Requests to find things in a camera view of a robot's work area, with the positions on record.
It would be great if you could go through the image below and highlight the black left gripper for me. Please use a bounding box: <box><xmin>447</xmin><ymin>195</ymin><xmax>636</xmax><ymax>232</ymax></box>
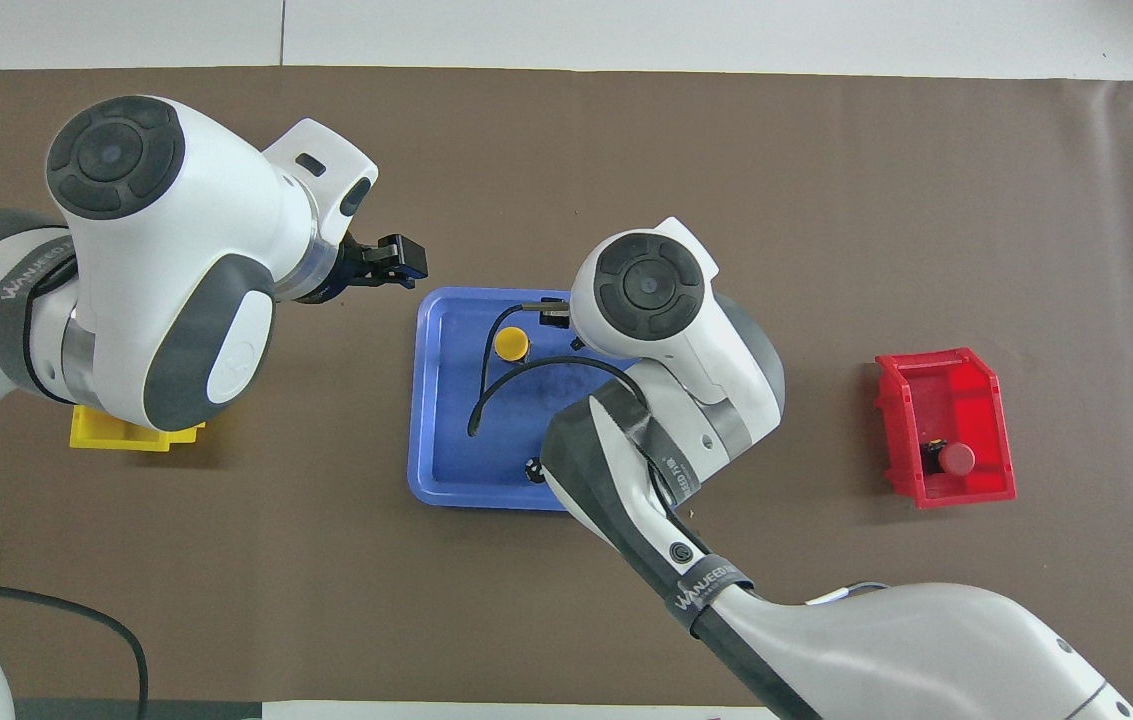
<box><xmin>298</xmin><ymin>235</ymin><xmax>427</xmax><ymax>306</ymax></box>

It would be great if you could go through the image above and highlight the yellow push button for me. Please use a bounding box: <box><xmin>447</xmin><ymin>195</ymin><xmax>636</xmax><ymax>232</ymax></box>
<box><xmin>493</xmin><ymin>326</ymin><xmax>533</xmax><ymax>367</ymax></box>

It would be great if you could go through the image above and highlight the red push button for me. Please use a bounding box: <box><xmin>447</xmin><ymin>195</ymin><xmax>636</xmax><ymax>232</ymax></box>
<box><xmin>921</xmin><ymin>438</ymin><xmax>977</xmax><ymax>479</ymax></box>

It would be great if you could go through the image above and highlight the blue plastic tray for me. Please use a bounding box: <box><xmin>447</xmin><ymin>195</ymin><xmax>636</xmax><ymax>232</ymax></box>
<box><xmin>407</xmin><ymin>287</ymin><xmax>647</xmax><ymax>513</ymax></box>

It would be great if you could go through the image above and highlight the yellow plastic bin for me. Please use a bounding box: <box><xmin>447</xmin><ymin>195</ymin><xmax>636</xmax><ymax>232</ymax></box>
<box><xmin>69</xmin><ymin>404</ymin><xmax>207</xmax><ymax>453</ymax></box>

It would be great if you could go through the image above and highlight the brown paper table mat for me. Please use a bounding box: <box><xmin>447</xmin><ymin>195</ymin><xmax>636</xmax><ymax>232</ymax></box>
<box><xmin>0</xmin><ymin>66</ymin><xmax>1133</xmax><ymax>711</ymax></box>

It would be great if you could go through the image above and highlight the red plastic bin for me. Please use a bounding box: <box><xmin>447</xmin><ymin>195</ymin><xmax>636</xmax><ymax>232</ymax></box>
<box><xmin>873</xmin><ymin>346</ymin><xmax>1017</xmax><ymax>509</ymax></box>

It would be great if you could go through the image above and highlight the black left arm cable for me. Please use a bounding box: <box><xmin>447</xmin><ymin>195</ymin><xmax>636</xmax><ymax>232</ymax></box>
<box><xmin>0</xmin><ymin>570</ymin><xmax>149</xmax><ymax>720</ymax></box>

